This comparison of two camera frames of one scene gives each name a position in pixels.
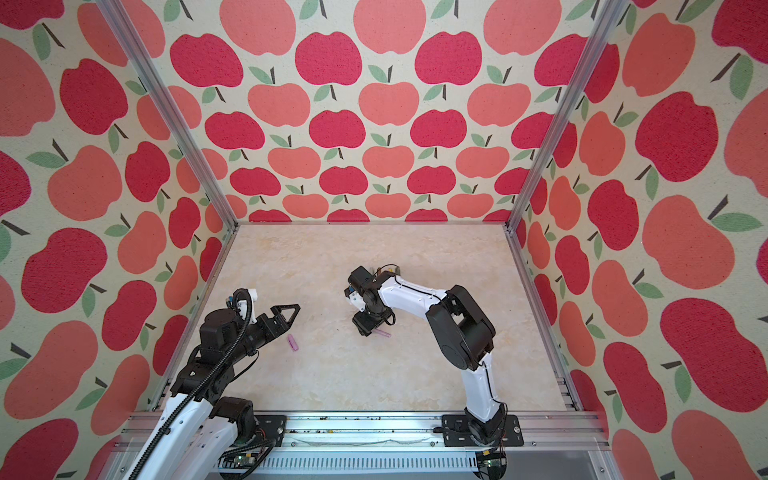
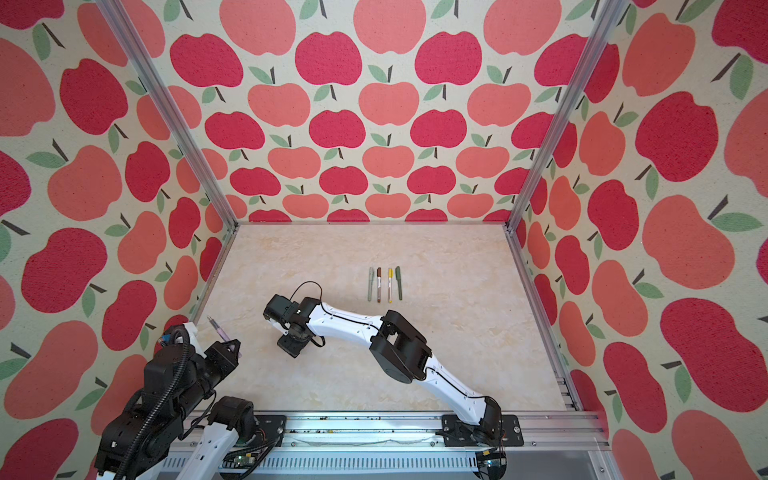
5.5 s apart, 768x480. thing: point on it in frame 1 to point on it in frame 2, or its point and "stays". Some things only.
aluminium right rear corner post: (603, 30) stays
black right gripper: (361, 325) to (286, 347)
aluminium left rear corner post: (144, 66) stays
